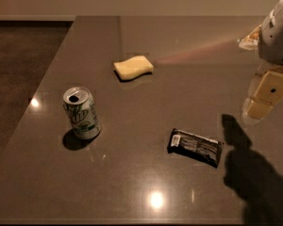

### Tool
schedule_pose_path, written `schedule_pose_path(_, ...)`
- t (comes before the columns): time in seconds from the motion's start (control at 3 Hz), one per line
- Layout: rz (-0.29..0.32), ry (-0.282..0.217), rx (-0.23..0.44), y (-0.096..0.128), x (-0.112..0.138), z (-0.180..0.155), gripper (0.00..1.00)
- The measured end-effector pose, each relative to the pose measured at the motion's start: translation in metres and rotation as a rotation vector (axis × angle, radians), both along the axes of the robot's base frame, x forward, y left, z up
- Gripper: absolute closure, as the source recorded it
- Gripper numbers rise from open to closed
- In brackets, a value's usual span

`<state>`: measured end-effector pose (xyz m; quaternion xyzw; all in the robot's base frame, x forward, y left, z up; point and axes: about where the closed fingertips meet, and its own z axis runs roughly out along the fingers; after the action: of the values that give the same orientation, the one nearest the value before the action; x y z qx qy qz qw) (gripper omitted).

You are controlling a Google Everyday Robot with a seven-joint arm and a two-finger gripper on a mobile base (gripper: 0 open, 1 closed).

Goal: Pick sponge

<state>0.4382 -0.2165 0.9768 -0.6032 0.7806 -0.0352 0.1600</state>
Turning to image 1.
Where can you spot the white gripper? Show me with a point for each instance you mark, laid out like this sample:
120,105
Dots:
275,40

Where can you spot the yellow sponge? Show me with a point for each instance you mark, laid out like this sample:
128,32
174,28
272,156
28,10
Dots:
133,67

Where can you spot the black snack bar wrapper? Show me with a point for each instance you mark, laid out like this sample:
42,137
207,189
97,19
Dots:
200,148

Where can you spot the green white soda can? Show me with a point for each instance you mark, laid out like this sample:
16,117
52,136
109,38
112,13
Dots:
80,108

